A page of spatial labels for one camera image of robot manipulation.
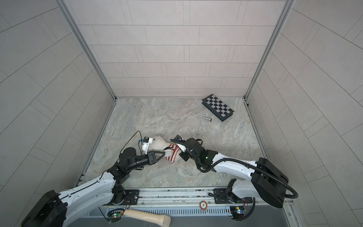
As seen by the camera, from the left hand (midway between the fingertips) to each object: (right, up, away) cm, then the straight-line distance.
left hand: (167, 155), depth 74 cm
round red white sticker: (+18, -23, -4) cm, 30 cm away
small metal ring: (+20, +20, +31) cm, 42 cm away
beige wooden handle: (-1, -25, -12) cm, 27 cm away
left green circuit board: (-24, -26, -8) cm, 36 cm away
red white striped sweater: (+4, +2, +3) cm, 5 cm away
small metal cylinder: (+26, +17, +28) cm, 42 cm away
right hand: (+6, +3, +7) cm, 9 cm away
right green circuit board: (+35, -25, -6) cm, 44 cm away
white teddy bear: (-6, +5, +6) cm, 10 cm away
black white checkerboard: (+33, +25, +32) cm, 52 cm away
